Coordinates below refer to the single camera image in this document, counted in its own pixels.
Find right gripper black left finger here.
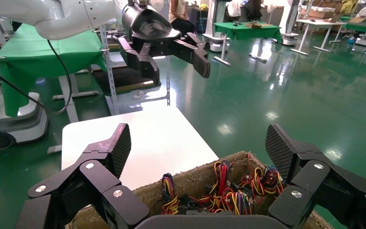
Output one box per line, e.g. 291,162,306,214
15,123,150,229

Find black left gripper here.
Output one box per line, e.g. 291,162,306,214
116,3,211,87

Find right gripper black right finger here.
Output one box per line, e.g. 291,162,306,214
265,124,366,229

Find power supply with honeycomb grille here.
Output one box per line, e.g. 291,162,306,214
189,159,256,216

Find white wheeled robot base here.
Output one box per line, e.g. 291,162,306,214
0,92,50,150

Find grey metal shelf rack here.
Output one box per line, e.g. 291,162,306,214
93,23,171,116

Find green cloth covered table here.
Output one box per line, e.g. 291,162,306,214
213,22,283,67
341,16,366,52

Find flat brown box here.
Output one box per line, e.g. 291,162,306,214
245,22,272,29

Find worn brown cardboard box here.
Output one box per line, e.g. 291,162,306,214
66,151,334,229

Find large green tablecloth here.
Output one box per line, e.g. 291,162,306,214
0,23,108,117

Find white bare table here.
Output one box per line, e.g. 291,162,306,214
290,19,347,57

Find stacked cardboard boxes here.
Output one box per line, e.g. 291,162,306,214
307,0,345,20

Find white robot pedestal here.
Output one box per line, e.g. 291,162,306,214
203,0,232,53
279,0,301,46

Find cables inside cardboard box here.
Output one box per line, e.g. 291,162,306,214
240,166,285,203

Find multicoloured cable bundle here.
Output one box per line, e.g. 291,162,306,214
161,173,180,216

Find white table frame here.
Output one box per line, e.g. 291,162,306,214
52,73,100,124

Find black hanging arm cable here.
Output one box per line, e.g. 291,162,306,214
0,39,73,115

